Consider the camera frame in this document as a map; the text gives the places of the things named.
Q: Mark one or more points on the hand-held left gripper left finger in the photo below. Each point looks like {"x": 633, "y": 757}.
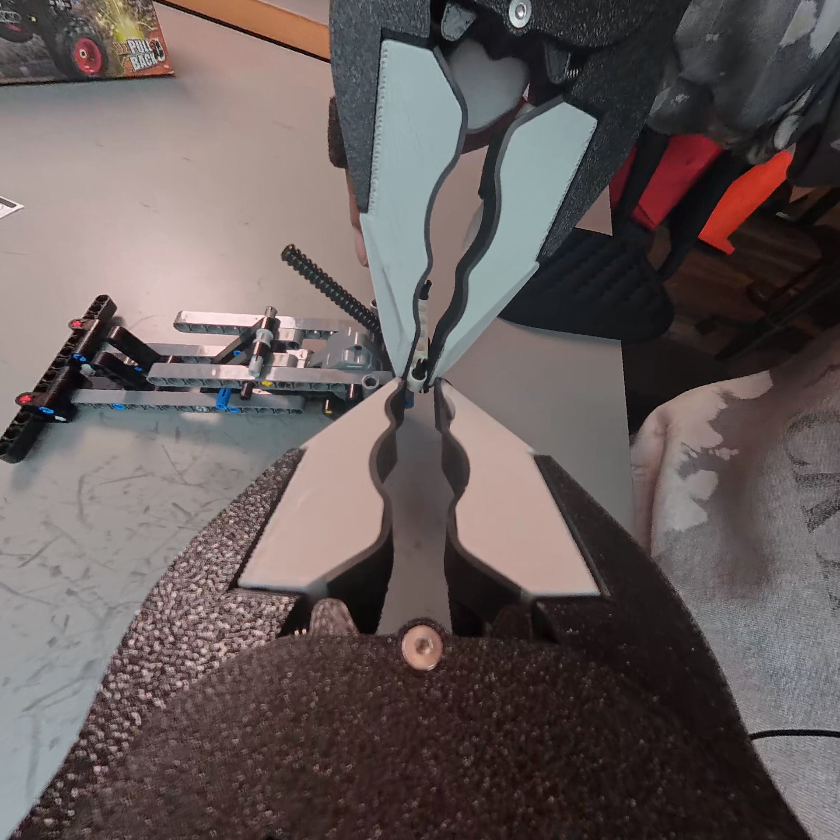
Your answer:
{"x": 315, "y": 518}

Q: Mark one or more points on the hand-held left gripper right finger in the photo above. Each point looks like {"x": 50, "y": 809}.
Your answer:
{"x": 518, "y": 525}

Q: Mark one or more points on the wooden board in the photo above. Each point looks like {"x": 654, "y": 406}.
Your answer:
{"x": 262, "y": 19}

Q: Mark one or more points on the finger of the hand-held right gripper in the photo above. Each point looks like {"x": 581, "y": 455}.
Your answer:
{"x": 407, "y": 164}
{"x": 531, "y": 184}

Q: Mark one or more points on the printed instruction sheet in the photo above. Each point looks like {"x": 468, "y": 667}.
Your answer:
{"x": 6, "y": 205}

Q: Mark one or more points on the black chair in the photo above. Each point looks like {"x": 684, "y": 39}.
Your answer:
{"x": 590, "y": 289}

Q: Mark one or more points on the grey desk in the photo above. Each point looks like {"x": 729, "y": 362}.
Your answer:
{"x": 164, "y": 164}

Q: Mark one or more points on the person's right forearm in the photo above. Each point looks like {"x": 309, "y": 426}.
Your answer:
{"x": 754, "y": 59}

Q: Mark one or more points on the person's grey patterned hoodie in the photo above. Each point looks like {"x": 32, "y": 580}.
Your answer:
{"x": 754, "y": 558}

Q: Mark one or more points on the black grey toy car chassis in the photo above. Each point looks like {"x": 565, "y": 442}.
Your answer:
{"x": 197, "y": 374}

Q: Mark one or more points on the person's right hand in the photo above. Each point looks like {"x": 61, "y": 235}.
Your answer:
{"x": 358, "y": 236}

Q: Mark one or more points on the white toy brick beam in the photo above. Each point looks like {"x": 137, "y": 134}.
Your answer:
{"x": 416, "y": 380}

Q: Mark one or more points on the toy truck box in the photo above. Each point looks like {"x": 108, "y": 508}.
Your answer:
{"x": 79, "y": 39}

